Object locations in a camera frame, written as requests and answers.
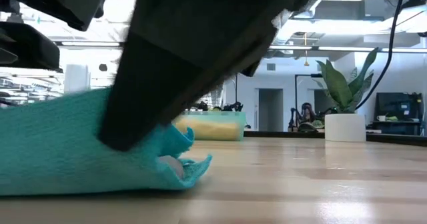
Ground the white pillar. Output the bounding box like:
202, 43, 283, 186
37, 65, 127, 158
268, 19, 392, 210
63, 63, 91, 94

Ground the person with headphones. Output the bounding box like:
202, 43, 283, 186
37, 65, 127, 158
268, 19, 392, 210
289, 102, 324, 132

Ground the black metal table frame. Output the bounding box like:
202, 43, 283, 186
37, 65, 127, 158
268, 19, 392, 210
243, 129, 427, 147

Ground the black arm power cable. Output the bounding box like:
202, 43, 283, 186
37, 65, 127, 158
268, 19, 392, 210
355, 0, 408, 111

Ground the orange microfiber towel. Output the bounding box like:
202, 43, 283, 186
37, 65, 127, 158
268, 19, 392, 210
175, 118, 242, 141

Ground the translucent teal plastic basket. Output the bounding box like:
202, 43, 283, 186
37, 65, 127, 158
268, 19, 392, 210
172, 110, 248, 142

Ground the green plant in white pot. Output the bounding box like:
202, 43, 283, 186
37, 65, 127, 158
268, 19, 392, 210
316, 47, 380, 143

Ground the black background gantry frame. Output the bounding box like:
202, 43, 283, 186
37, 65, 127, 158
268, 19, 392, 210
294, 73, 324, 131

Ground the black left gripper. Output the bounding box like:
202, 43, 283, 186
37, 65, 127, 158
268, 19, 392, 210
0, 21, 61, 72

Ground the black shelf unit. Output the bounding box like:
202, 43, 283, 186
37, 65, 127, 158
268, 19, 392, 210
373, 92, 424, 137

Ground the overhead LED light bar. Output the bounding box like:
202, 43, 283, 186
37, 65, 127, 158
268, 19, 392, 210
55, 41, 427, 54

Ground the teal microfiber towel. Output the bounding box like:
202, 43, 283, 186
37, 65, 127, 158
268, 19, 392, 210
0, 87, 214, 197

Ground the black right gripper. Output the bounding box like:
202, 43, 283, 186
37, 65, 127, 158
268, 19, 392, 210
97, 0, 318, 152

